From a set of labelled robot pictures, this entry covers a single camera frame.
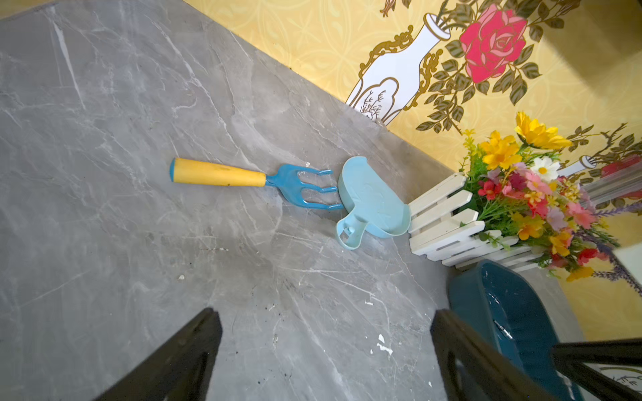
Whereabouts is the yellow handled blue garden fork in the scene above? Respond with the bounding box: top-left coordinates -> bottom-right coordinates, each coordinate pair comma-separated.
169,158 -> 344,211

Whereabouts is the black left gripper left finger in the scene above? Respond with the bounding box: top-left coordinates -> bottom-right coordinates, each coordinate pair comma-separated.
97,307 -> 223,400

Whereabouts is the light blue plastic scoop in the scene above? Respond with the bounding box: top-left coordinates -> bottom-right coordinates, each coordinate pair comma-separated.
335,156 -> 411,251

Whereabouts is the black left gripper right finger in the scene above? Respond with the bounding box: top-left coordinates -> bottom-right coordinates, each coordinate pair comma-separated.
431,309 -> 555,400

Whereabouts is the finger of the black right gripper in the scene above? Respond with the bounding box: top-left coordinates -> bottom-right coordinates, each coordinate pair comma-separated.
551,339 -> 641,400

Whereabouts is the dark teal storage box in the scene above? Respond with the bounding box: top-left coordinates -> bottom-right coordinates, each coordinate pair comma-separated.
447,260 -> 583,400

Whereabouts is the white picket flower planter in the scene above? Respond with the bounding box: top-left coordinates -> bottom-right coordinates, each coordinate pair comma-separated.
409,112 -> 641,286

